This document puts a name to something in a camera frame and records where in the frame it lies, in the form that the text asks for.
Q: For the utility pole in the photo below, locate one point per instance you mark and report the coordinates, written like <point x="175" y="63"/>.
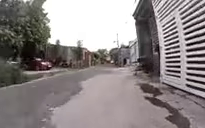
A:
<point x="117" y="50"/>

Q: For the grey building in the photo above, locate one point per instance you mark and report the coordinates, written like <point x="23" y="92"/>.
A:
<point x="125" y="56"/>

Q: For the grey asphalt road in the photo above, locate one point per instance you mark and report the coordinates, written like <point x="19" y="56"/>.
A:
<point x="90" y="100"/>

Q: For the red car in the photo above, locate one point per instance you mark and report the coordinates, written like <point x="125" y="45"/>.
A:
<point x="38" y="64"/>

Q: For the concrete pavement strip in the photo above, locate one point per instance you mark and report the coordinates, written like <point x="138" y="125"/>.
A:
<point x="180" y="103"/>

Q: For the white slatted gate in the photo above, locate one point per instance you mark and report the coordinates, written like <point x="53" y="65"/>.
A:
<point x="190" y="46"/>

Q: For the large green tree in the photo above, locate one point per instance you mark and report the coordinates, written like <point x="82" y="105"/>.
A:
<point x="16" y="26"/>

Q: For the green bushes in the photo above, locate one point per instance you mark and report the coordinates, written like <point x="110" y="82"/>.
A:
<point x="5" y="73"/>

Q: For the grey wall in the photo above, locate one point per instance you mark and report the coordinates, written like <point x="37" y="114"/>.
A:
<point x="65" y="55"/>

